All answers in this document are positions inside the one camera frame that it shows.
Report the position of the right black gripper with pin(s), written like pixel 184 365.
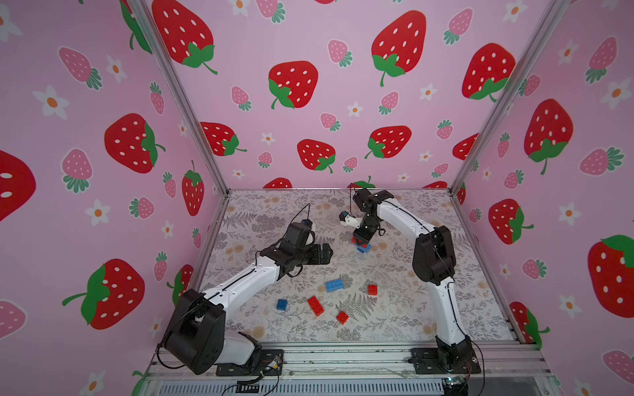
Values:
pixel 365 230

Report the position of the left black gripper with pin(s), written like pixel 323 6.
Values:
pixel 315 259

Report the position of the red 2x4 brick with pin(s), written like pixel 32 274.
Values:
pixel 360 242
pixel 315 305

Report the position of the dark blue 2x2 brick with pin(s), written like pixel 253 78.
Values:
pixel 364 248

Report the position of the light blue 2x4 brick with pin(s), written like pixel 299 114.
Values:
pixel 334 285

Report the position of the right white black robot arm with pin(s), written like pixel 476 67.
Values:
pixel 434 262

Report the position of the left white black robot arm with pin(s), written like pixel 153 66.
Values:
pixel 196 334

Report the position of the blue 2x2 brick left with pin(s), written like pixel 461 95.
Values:
pixel 282 305

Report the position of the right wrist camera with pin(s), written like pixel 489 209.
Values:
pixel 348 219

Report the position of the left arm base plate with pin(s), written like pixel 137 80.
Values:
pixel 267 361

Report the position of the aluminium front rail frame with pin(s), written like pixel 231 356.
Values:
pixel 356 368

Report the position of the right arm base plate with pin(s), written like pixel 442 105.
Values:
pixel 429 361

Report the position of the right aluminium corner post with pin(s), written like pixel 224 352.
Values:
pixel 546 26

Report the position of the aluminium corner post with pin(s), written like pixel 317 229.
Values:
pixel 150 31
pixel 546 26

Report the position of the left aluminium corner post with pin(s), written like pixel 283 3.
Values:
pixel 150 31

